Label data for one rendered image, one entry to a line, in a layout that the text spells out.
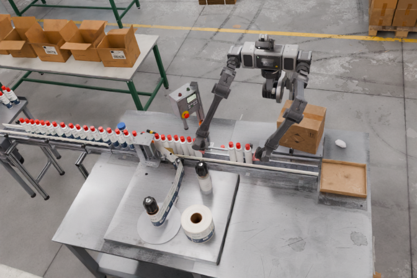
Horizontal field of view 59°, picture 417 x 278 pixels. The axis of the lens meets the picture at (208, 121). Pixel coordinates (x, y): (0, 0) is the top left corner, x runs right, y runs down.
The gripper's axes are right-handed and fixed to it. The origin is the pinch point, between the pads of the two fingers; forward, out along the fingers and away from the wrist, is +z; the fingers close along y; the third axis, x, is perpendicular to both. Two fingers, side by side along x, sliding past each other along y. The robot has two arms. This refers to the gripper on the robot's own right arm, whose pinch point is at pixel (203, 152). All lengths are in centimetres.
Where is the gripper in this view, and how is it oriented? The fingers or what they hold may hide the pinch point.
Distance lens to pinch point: 268.7
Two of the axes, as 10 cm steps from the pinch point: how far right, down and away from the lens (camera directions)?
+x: 2.6, -7.2, 6.4
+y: 9.5, 1.0, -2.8
